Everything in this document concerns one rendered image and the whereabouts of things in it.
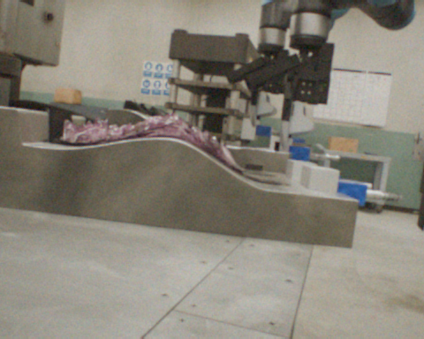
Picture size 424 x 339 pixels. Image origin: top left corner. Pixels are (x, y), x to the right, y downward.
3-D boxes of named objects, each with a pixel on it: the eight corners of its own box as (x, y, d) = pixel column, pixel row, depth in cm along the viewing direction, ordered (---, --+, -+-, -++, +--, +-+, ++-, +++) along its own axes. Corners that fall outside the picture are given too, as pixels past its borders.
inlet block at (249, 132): (291, 145, 114) (294, 124, 114) (290, 145, 110) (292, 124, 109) (244, 139, 118) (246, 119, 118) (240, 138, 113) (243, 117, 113)
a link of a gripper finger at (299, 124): (309, 149, 76) (316, 101, 78) (276, 145, 78) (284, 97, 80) (309, 154, 79) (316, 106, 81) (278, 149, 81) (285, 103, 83)
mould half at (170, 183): (301, 207, 73) (310, 144, 73) (352, 249, 47) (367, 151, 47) (11, 173, 72) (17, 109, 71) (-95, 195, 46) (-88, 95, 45)
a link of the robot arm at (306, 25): (289, 12, 79) (293, 24, 87) (285, 36, 79) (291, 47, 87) (330, 14, 77) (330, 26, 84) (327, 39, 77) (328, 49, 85)
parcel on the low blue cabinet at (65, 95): (82, 105, 797) (83, 90, 795) (71, 103, 765) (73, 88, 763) (63, 103, 807) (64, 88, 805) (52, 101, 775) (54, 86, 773)
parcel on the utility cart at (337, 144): (351, 157, 681) (354, 139, 679) (356, 158, 649) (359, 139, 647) (325, 154, 685) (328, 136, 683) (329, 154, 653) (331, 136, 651)
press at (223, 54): (248, 199, 635) (266, 59, 621) (226, 215, 486) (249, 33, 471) (188, 189, 657) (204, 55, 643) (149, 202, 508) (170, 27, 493)
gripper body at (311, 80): (325, 104, 77) (334, 38, 77) (278, 100, 80) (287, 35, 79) (326, 109, 85) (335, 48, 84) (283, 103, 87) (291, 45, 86)
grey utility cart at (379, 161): (374, 209, 688) (383, 152, 681) (383, 215, 637) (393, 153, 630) (307, 200, 699) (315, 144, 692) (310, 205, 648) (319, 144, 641)
